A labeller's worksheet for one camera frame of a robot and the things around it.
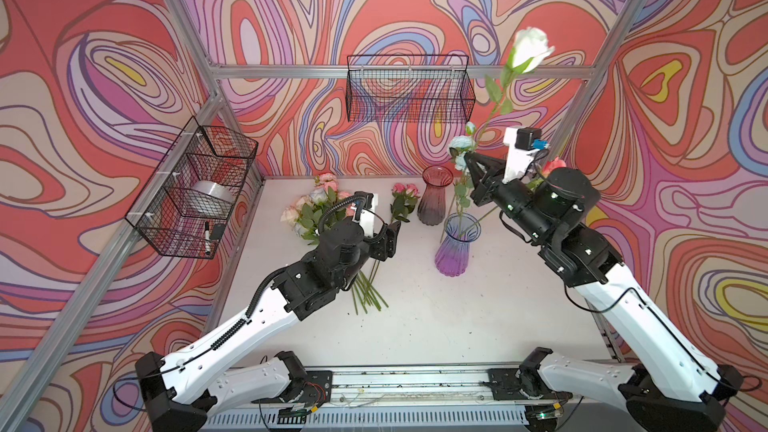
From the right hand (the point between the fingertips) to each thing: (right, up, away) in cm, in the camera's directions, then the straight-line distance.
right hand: (467, 162), depth 57 cm
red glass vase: (-1, -8, +38) cm, 39 cm away
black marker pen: (-60, -16, +15) cm, 64 cm away
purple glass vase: (+6, -26, +40) cm, 48 cm away
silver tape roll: (-58, -6, +12) cm, 60 cm away
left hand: (-15, -11, +9) cm, 21 cm away
